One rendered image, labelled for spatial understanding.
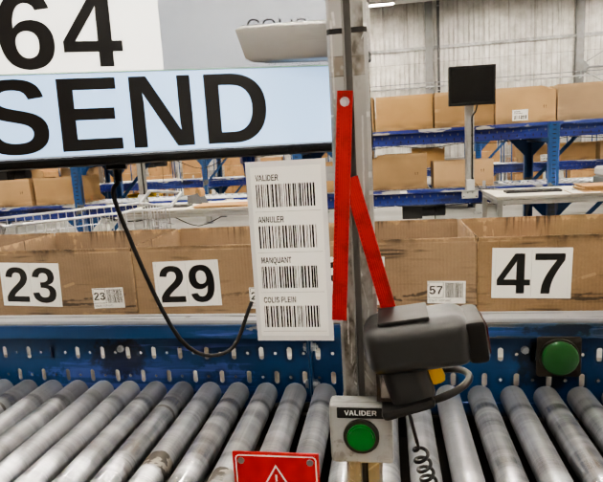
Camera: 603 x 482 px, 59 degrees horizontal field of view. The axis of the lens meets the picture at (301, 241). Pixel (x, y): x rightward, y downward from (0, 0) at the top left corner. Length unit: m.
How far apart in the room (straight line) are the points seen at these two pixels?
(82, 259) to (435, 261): 0.82
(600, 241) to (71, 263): 1.18
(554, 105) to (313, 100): 5.30
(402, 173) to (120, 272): 4.34
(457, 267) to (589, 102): 4.89
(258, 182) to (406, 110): 5.15
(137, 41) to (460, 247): 0.78
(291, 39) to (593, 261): 0.82
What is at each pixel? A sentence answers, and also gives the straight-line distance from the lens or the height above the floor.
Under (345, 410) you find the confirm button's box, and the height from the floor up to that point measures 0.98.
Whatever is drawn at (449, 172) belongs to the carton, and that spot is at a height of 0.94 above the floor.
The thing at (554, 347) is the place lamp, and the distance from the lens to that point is 1.20.
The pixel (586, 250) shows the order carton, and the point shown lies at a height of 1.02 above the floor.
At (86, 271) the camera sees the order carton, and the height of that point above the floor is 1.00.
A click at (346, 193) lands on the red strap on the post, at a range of 0.56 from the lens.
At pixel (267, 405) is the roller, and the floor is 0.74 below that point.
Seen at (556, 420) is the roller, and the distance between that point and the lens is 1.12.
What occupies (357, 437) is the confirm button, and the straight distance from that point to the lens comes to 0.60.
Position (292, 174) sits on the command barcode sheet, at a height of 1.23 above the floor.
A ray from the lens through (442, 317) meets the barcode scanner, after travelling 0.53.
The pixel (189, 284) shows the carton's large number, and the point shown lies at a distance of 1.28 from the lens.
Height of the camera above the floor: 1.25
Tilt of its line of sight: 10 degrees down
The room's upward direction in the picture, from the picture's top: 3 degrees counter-clockwise
